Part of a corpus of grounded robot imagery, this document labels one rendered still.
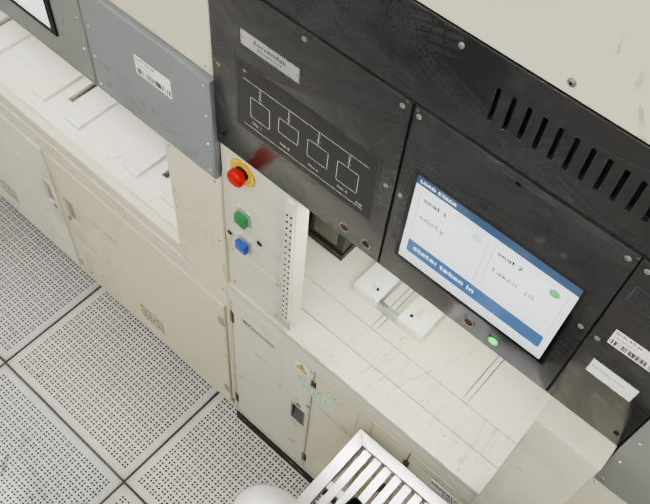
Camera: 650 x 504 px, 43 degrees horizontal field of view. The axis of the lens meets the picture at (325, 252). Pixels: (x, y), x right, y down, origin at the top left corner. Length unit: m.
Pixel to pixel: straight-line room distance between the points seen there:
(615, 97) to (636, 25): 0.09
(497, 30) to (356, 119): 0.33
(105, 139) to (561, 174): 1.55
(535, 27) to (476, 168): 0.25
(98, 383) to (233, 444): 0.51
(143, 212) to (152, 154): 0.18
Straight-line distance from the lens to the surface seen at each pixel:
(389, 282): 2.00
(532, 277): 1.19
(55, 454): 2.83
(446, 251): 1.27
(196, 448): 2.77
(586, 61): 0.92
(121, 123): 2.37
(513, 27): 0.95
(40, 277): 3.14
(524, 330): 1.29
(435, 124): 1.11
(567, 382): 1.32
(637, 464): 1.38
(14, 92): 2.51
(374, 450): 1.97
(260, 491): 1.26
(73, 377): 2.92
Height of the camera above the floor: 2.60
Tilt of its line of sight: 57 degrees down
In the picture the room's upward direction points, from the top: 7 degrees clockwise
